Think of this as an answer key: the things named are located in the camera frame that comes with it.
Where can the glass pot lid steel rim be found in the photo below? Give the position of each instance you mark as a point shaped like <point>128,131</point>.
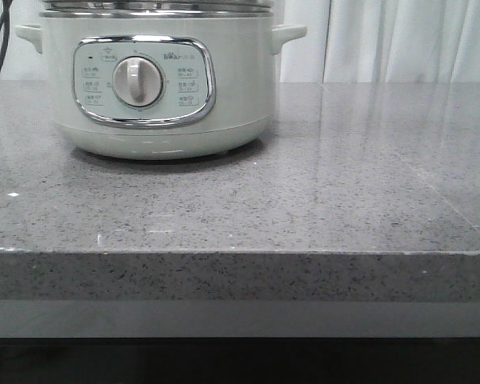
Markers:
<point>204,5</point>

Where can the pale green electric cooking pot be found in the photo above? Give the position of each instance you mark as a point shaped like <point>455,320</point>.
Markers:
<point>157,85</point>

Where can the white pleated curtain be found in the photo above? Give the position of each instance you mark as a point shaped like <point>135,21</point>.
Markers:
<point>346,41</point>

